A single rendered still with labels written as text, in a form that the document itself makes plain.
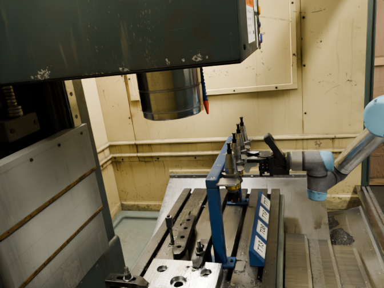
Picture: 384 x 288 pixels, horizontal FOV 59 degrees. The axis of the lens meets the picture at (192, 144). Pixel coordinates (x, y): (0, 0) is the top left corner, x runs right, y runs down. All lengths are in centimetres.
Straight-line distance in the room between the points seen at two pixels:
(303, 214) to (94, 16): 140
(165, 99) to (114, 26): 19
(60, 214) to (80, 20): 64
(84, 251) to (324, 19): 146
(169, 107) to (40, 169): 48
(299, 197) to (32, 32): 148
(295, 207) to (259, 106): 56
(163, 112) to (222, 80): 108
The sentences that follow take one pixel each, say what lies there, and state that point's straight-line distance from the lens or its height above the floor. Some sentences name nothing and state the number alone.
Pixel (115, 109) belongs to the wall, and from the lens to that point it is 211.
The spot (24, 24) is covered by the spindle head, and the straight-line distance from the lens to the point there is 89.
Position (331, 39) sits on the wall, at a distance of 183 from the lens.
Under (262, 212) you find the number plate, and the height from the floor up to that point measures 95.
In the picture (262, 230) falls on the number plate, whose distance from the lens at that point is 136.
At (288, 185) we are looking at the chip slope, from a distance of 195.
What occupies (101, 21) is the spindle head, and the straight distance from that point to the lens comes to 78.
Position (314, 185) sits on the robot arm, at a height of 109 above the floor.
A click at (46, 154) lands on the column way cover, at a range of 112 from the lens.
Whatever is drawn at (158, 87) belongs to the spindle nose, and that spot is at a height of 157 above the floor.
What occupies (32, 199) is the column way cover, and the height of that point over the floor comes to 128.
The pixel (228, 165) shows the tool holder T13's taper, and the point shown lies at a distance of 111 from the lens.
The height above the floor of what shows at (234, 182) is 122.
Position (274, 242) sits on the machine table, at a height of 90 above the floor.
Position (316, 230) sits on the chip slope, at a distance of 178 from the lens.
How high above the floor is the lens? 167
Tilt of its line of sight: 18 degrees down
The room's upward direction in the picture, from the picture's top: 7 degrees counter-clockwise
